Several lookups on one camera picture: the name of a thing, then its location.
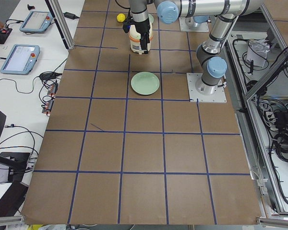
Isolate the upper blue teach pendant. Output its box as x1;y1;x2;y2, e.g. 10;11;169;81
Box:
20;11;53;33

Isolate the blue teach pendant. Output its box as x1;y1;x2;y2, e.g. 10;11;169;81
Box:
0;44;40;75
20;11;53;33

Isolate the black power adapter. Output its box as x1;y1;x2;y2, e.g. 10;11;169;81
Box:
63;12;79;20

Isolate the aluminium frame post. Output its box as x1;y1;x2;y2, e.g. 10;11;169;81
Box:
45;0;74;50

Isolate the green bowl behind cooker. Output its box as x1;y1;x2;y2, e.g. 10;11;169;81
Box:
148;14;154;24

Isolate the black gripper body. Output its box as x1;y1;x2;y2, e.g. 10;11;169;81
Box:
134;19;150;40

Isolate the white orange rice cooker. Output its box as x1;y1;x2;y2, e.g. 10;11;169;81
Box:
129;23;153;55

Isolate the crumpled white paper bag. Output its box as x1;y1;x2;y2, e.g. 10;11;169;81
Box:
246;39;270;68

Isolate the brown paper mat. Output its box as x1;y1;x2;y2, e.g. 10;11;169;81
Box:
22;0;261;225

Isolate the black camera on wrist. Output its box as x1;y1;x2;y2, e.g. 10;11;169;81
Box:
123;18;134;34

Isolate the green plate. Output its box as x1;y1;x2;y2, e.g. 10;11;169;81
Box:
131;72;160;95

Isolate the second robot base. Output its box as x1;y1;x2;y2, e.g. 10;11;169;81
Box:
179;15;209;33

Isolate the yellow lemon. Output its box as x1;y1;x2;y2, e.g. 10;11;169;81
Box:
116;13;126;23

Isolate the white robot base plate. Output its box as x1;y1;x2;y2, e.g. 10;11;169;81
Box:
187;73;227;103

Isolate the lower blue teach pendant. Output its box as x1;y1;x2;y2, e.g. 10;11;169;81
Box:
0;44;40;75

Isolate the black stand base plate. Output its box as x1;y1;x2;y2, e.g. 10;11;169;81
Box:
0;152;30;184

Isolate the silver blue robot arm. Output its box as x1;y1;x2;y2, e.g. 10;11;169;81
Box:
123;0;263;66

